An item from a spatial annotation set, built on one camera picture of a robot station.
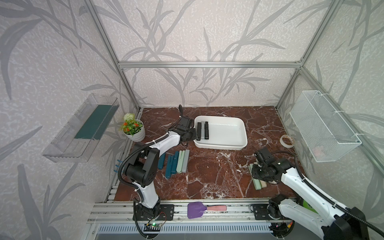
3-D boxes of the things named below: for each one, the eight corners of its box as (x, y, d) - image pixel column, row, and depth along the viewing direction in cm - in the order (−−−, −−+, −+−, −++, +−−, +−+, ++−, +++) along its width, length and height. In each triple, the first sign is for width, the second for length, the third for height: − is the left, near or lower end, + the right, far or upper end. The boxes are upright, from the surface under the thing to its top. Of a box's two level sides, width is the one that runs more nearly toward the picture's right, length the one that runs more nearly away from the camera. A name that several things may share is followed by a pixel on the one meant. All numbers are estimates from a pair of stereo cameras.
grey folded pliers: (182, 172, 89) (181, 170, 87) (185, 151, 98) (184, 149, 96) (187, 172, 89) (186, 171, 87) (190, 151, 98) (189, 149, 96)
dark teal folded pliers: (164, 178, 87) (164, 176, 85) (168, 156, 96) (167, 154, 94) (171, 178, 87) (171, 176, 85) (174, 156, 96) (173, 154, 94)
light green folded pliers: (176, 173, 89) (175, 171, 87) (180, 152, 98) (179, 149, 96) (181, 173, 89) (181, 171, 87) (185, 152, 98) (184, 150, 95)
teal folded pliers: (172, 174, 88) (171, 172, 86) (174, 153, 97) (174, 151, 95) (176, 174, 88) (176, 172, 86) (179, 153, 97) (178, 151, 95)
